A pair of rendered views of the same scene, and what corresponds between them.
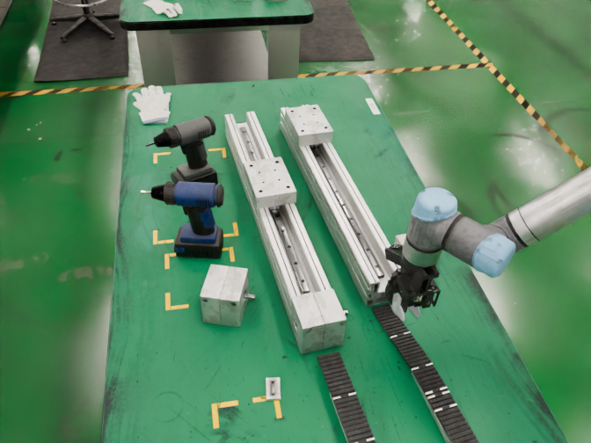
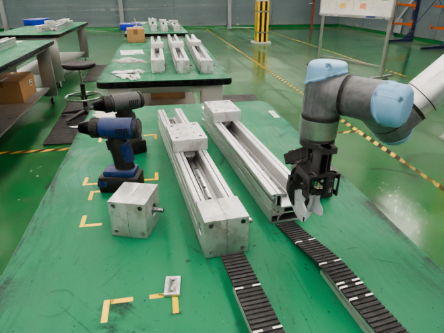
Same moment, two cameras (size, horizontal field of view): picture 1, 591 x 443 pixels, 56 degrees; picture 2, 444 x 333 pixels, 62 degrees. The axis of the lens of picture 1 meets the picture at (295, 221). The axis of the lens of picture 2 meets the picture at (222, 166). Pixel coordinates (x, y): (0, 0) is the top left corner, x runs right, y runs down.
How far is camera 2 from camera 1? 0.54 m
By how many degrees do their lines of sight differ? 17
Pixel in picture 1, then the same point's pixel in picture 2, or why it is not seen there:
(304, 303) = (208, 205)
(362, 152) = (266, 135)
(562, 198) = not seen: outside the picture
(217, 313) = (125, 222)
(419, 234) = (312, 100)
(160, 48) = not seen: hidden behind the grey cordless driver
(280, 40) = (209, 98)
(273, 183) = (187, 133)
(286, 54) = not seen: hidden behind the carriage
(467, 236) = (362, 84)
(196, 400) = (88, 296)
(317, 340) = (221, 241)
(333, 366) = (236, 261)
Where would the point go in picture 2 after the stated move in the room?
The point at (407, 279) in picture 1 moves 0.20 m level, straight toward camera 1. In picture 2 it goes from (306, 167) to (289, 217)
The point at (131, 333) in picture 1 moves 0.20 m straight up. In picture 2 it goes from (40, 244) to (20, 166)
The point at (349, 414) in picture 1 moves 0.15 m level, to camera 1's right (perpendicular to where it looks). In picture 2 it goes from (252, 302) to (338, 305)
